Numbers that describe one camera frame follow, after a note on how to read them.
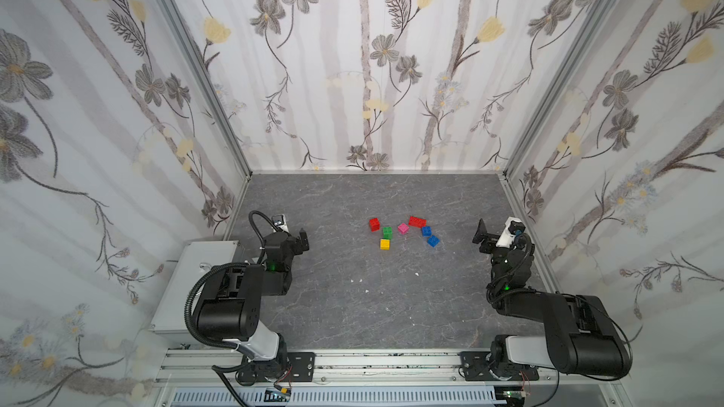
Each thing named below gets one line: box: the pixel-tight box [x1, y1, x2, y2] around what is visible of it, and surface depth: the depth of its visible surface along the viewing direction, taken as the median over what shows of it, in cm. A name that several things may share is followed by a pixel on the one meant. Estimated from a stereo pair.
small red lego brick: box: [369, 217, 381, 232], surface depth 103 cm
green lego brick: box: [381, 226, 394, 240], surface depth 100 cm
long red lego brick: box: [408, 215, 428, 228], surface depth 106 cm
